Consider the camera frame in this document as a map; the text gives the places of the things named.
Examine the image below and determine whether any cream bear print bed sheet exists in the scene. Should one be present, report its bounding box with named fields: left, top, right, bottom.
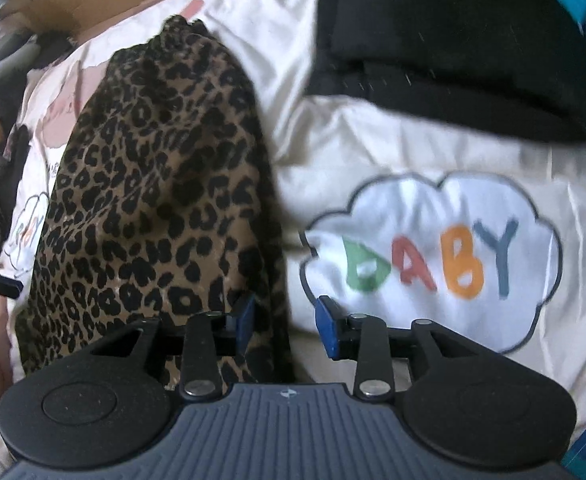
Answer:
left=0, top=0, right=586, bottom=480

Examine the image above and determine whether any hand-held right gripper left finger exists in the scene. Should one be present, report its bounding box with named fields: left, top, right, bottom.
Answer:
left=88, top=294, right=256, bottom=401

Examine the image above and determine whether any leopard print garment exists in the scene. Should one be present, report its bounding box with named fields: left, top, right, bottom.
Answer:
left=13, top=15, right=294, bottom=396

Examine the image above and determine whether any folded black garment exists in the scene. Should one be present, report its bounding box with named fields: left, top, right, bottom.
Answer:
left=303, top=0, right=586, bottom=143

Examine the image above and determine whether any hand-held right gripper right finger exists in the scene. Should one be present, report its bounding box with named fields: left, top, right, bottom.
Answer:
left=314, top=296, right=461, bottom=402

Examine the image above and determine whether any small black cloth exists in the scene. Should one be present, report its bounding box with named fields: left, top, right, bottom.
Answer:
left=33, top=32, right=76, bottom=66

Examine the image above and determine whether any grey neck pillow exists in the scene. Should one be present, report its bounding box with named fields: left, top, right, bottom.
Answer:
left=0, top=30, right=41, bottom=96

